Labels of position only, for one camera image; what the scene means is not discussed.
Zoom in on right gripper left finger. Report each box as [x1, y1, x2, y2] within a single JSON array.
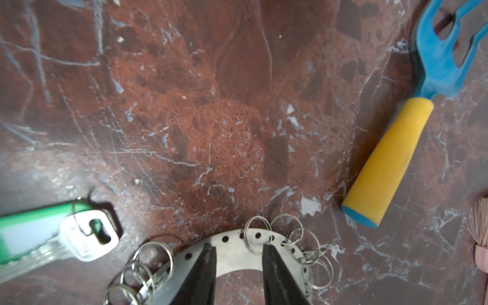
[[171, 243, 217, 305]]

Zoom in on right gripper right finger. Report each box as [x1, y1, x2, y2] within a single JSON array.
[[262, 245, 309, 305]]

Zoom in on key with green tag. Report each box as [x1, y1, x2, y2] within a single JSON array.
[[1, 198, 119, 283]]

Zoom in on blue yellow garden fork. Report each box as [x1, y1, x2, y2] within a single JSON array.
[[341, 0, 487, 228]]

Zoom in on pink hand brush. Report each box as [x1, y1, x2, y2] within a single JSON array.
[[466, 197, 488, 305]]

